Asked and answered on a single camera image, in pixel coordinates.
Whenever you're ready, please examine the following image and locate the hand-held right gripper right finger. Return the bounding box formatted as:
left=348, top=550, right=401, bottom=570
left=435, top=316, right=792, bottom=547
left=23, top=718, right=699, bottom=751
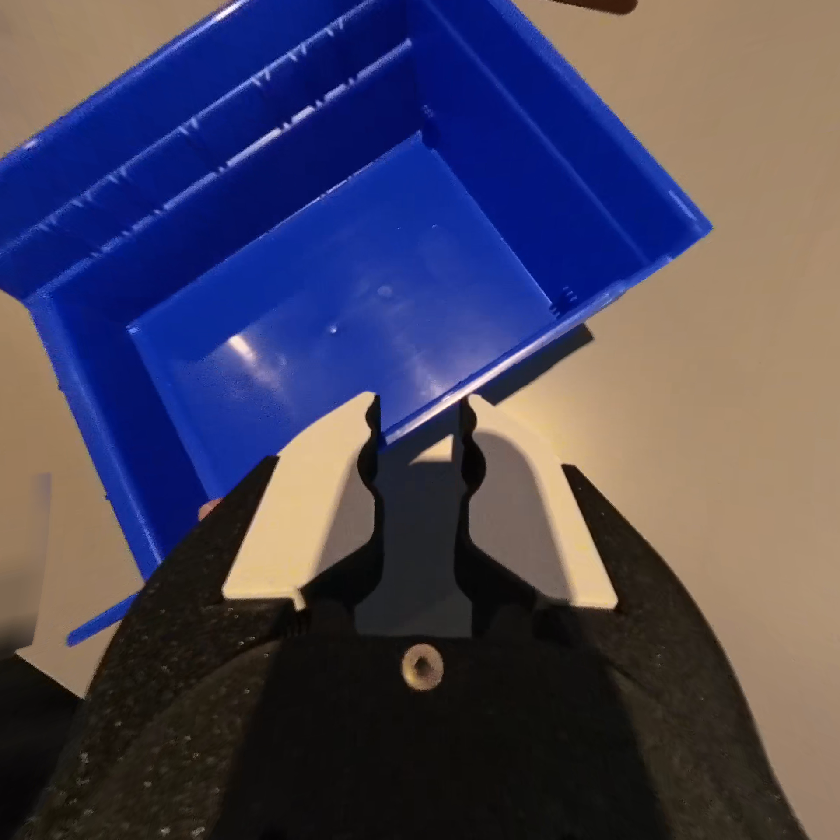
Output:
left=459, top=392, right=619, bottom=613

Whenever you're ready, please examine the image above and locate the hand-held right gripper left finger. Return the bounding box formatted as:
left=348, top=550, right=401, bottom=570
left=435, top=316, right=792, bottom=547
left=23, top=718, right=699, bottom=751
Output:
left=220, top=392, right=382, bottom=613

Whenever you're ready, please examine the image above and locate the blue plastic bin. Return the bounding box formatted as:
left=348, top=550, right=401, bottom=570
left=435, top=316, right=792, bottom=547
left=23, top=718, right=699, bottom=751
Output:
left=0, top=0, right=715, bottom=647

